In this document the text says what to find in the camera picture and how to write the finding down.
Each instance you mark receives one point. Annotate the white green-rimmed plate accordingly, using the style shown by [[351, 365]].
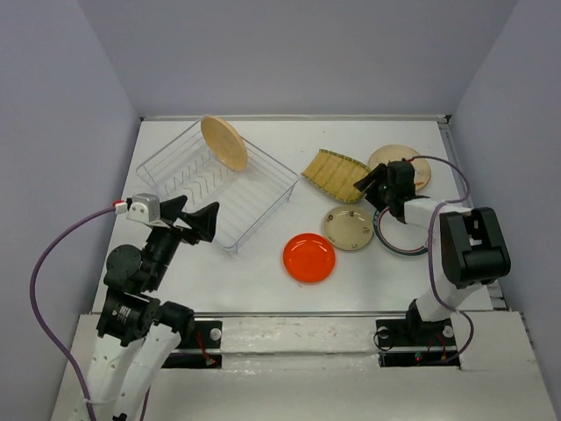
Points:
[[396, 237]]

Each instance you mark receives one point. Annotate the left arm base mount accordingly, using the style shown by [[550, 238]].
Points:
[[202, 350]]

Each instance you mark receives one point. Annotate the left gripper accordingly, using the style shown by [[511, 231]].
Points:
[[181, 225]]

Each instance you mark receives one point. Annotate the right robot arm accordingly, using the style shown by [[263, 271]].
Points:
[[465, 246]]

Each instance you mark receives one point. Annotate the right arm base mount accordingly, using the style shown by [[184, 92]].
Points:
[[400, 346]]

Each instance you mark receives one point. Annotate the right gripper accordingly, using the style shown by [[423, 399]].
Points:
[[385, 183]]

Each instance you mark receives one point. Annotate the white wire dish rack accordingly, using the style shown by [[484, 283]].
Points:
[[186, 165]]

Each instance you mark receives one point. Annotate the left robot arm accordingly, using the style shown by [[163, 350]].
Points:
[[136, 332]]

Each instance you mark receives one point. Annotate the orange plate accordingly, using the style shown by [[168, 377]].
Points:
[[309, 258]]

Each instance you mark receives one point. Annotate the tan round plate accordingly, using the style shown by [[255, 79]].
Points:
[[226, 143]]

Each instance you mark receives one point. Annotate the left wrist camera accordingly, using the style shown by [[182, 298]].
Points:
[[144, 208]]

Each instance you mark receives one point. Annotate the beige floral plate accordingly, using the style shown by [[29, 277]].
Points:
[[389, 153]]

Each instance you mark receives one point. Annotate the woven bamboo tray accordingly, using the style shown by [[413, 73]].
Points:
[[335, 174]]

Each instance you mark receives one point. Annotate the small cream plate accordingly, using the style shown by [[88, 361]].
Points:
[[348, 227]]

